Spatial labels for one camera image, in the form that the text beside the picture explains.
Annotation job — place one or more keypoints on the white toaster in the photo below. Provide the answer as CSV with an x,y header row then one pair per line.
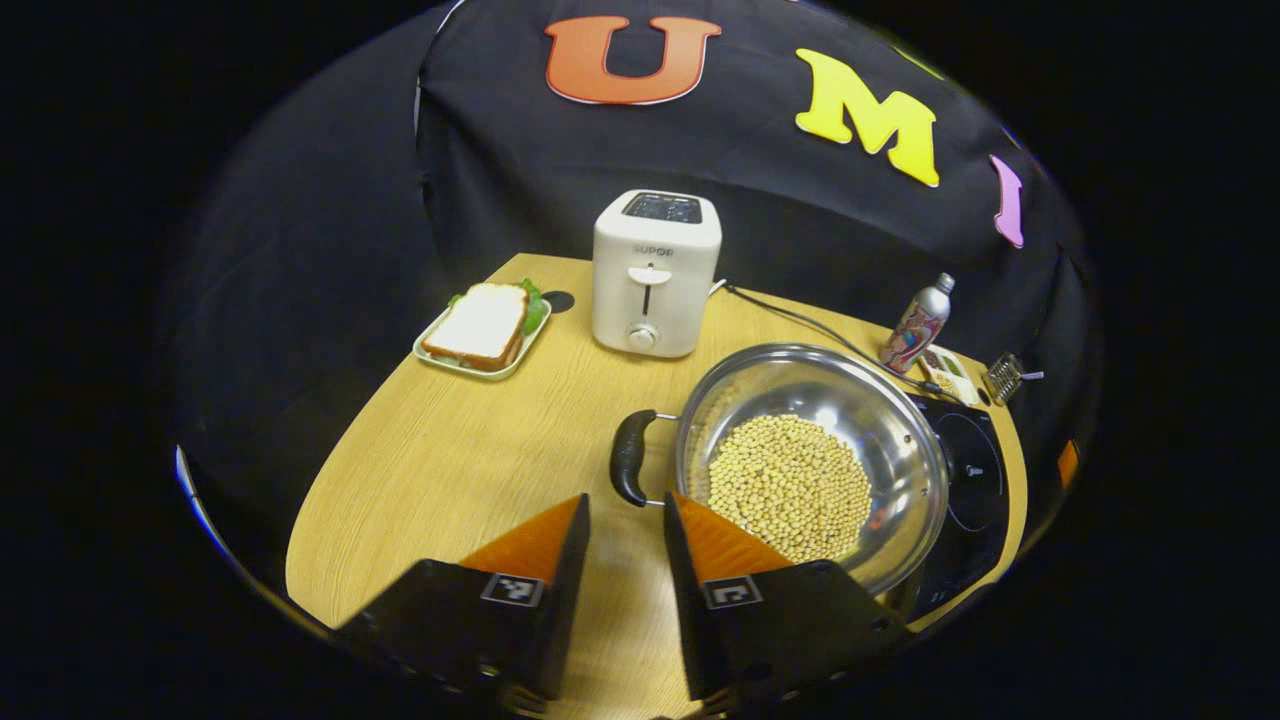
x,y
650,290

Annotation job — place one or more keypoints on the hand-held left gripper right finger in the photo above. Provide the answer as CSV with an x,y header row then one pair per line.
x,y
685,600

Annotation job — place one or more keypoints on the black induction cooktop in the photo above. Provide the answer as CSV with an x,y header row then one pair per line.
x,y
975,470

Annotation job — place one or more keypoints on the sandwich with lettuce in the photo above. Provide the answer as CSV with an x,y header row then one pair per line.
x,y
480,325

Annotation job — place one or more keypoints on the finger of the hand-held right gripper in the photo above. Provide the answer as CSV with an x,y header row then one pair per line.
x,y
1068,464

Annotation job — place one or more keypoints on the colourful aluminium drink bottle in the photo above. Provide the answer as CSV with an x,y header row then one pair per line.
x,y
915,330

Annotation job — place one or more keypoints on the pile of soybeans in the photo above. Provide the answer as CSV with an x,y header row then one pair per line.
x,y
790,485

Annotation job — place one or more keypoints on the small white dish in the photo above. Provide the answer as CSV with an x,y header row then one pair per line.
x,y
950,368

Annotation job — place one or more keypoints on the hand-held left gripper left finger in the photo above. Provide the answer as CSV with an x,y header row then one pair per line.
x,y
565,600

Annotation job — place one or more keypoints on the black backdrop cloth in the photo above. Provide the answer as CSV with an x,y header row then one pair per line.
x,y
500,170

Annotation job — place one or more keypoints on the pale green rectangular plate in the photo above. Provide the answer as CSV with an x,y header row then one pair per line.
x,y
520,355

